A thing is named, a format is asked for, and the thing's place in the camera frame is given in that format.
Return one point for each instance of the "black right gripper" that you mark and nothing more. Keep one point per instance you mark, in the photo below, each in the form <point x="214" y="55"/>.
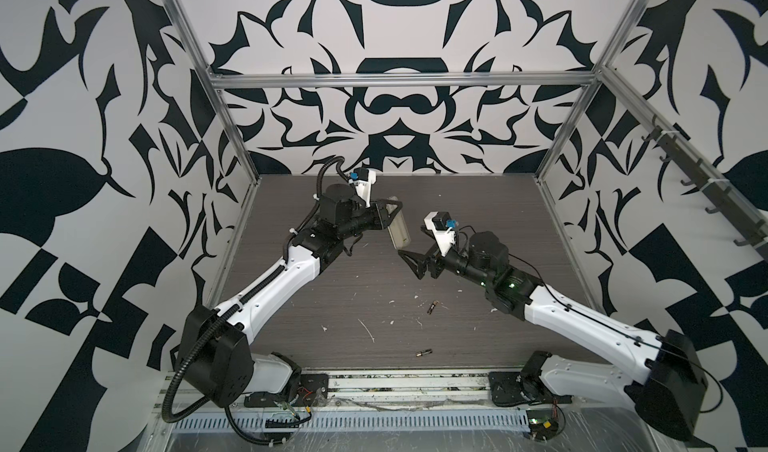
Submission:
<point x="435" y="258"/>

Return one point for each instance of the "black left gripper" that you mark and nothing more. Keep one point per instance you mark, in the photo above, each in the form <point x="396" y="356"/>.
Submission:
<point x="378" y="212"/>

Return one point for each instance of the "white remote control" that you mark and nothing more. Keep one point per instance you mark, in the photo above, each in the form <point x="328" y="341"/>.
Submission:
<point x="399" y="233"/>

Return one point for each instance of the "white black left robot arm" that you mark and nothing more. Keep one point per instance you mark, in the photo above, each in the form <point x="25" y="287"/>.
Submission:
<point x="215" y="356"/>

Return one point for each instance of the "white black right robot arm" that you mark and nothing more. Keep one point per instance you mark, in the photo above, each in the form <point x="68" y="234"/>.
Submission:
<point x="660" y="377"/>

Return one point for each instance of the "small green circuit board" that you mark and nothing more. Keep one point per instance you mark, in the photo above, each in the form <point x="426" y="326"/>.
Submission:
<point x="543" y="428"/>

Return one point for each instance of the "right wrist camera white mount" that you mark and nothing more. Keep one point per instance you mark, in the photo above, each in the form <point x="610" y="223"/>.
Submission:
<point x="443" y="229"/>

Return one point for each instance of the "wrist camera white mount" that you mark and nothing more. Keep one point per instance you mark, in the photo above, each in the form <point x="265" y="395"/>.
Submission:
<point x="443" y="229"/>
<point x="362" y="180"/>

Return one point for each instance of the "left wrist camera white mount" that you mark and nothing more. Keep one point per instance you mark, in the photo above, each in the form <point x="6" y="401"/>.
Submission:
<point x="362" y="180"/>

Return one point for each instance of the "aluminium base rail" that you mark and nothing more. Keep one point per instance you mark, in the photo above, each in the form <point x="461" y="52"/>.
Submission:
<point x="408" y="388"/>

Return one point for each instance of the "aluminium cage frame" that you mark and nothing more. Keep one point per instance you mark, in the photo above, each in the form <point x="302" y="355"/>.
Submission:
<point x="522" y="117"/>

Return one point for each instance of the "white slotted cable duct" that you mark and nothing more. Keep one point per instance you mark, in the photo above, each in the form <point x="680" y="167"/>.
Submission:
<point x="368" y="420"/>

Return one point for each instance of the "grey wall hook rail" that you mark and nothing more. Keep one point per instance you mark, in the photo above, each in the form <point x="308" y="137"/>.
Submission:
<point x="701" y="176"/>

